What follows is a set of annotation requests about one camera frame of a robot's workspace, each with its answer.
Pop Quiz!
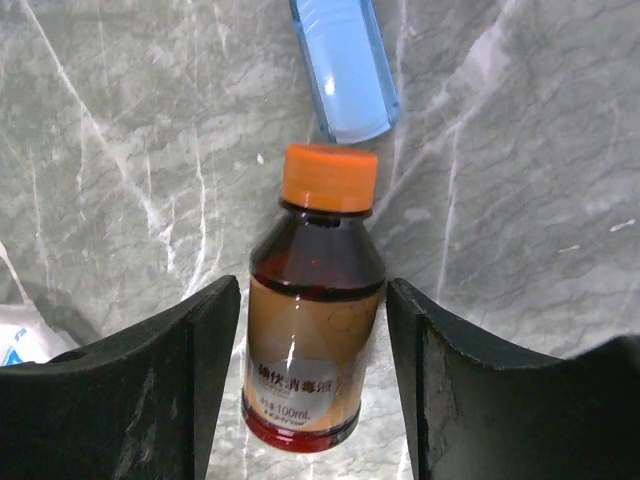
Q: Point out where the brown bottle orange cap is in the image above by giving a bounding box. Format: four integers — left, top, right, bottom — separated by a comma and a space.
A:
242, 144, 386, 453

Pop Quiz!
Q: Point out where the blue plastic vial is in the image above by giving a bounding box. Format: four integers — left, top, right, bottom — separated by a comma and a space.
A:
290, 0, 400, 145

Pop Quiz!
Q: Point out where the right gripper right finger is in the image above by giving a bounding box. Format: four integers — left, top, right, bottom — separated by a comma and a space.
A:
387, 279, 639, 479

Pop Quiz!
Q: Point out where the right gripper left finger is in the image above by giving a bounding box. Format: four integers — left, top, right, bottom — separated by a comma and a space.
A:
1, 275, 241, 479

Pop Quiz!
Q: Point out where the white blue gauze packet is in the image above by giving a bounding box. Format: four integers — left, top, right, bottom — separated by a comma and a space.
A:
0, 303, 78, 367

